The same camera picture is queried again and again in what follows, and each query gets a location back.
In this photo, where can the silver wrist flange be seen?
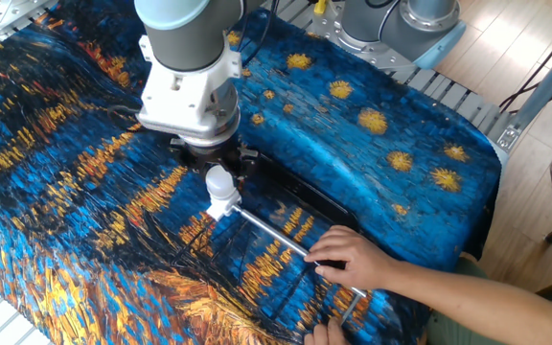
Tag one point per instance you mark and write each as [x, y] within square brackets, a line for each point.
[218, 124]

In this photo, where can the aluminium frame strut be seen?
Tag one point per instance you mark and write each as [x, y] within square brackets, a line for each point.
[549, 81]

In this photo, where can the person's right forearm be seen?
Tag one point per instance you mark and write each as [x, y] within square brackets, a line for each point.
[487, 302]

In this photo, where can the starry night painting tablecloth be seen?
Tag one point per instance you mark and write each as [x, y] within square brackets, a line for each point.
[89, 215]

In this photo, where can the person's left hand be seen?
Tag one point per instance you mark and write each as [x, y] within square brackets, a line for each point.
[326, 338]

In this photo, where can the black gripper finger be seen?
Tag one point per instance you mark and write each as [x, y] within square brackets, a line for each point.
[249, 160]
[180, 146]

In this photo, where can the black plastic tray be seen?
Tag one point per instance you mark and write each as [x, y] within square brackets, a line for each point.
[305, 191]

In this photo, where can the white light bulb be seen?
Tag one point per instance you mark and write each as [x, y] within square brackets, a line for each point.
[221, 182]

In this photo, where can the person's right hand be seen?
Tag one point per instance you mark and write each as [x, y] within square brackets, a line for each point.
[360, 259]

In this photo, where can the yellow plastic item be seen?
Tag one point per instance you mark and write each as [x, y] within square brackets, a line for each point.
[320, 6]

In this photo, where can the white socket metal rod stand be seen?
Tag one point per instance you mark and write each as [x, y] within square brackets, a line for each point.
[221, 208]

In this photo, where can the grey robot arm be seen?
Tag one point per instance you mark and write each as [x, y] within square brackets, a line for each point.
[185, 33]

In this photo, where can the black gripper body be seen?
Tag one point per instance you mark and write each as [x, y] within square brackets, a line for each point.
[211, 155]

